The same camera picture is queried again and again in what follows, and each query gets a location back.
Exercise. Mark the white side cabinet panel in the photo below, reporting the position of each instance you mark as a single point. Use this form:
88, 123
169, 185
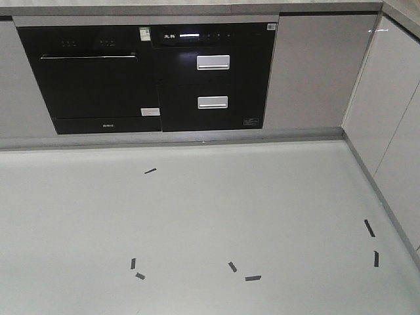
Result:
382, 122

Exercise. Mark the black built-in oven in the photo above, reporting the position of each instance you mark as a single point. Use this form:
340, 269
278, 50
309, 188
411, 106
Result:
93, 79

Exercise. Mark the silver drawer handle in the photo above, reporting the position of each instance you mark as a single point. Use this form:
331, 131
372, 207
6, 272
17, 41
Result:
212, 102
212, 62

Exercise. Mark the grey stone countertop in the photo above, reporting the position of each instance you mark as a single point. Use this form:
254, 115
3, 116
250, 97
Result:
406, 13

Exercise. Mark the grey cabinet door panel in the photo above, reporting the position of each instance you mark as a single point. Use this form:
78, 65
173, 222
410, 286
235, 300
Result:
314, 68

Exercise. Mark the silver upper drawer handle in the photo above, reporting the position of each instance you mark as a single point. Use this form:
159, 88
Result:
212, 62

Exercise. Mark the silver lower drawer handle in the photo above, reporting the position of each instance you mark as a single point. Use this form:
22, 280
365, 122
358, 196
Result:
212, 102

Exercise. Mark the black drawer sterilizer cabinet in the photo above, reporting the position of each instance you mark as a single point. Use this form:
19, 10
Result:
179, 83

